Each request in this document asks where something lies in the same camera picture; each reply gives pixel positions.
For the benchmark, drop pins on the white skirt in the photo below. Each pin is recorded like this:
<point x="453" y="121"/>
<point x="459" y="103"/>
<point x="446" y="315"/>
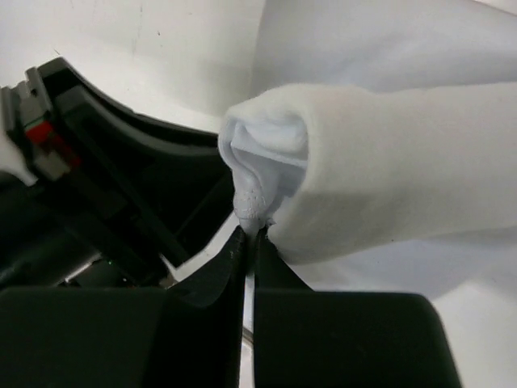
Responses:
<point x="378" y="148"/>

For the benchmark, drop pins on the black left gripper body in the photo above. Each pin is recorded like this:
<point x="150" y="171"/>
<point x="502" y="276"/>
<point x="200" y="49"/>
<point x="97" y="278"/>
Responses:
<point x="54" y="226"/>

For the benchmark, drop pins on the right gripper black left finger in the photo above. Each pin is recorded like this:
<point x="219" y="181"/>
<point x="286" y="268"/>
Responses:
<point x="188" y="335"/>

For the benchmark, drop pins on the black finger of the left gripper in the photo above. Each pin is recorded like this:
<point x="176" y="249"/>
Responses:
<point x="173" y="172"/>

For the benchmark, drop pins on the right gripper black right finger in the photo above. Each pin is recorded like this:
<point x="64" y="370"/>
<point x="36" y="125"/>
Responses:
<point x="308" y="338"/>

